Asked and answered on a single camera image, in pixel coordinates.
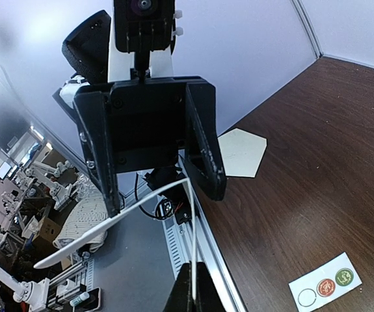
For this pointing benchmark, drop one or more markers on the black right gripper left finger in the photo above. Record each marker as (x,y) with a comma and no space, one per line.
(180,298)

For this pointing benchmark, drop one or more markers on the cream envelope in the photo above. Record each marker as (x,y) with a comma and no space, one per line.
(241,152)

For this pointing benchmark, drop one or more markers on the aluminium frame post rear left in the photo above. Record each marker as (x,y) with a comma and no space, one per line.
(308,27)

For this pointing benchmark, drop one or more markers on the white sticker sheet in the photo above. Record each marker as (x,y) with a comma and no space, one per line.
(304,291)

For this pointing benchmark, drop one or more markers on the green round sticker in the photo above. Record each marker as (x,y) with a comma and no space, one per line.
(344,277)

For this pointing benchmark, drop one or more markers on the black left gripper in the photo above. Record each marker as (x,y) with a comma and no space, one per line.
(129,126)

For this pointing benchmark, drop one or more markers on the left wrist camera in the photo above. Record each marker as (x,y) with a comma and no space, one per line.
(144,25)

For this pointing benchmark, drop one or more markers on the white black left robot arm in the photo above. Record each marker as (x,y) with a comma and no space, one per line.
(90,50)

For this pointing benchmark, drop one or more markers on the red round sticker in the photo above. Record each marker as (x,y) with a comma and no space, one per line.
(326,287)

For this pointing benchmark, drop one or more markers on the tan letter paper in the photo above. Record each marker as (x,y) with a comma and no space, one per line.
(133,266)

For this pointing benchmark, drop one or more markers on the aluminium front rail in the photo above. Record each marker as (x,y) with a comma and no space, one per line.
(179,245)

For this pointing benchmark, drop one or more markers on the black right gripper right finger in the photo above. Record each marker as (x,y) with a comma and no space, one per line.
(207,298)

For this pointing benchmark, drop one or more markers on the white knitted cloth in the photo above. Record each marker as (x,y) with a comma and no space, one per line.
(88,213)

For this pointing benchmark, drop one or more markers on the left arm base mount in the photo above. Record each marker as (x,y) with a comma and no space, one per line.
(173,201)

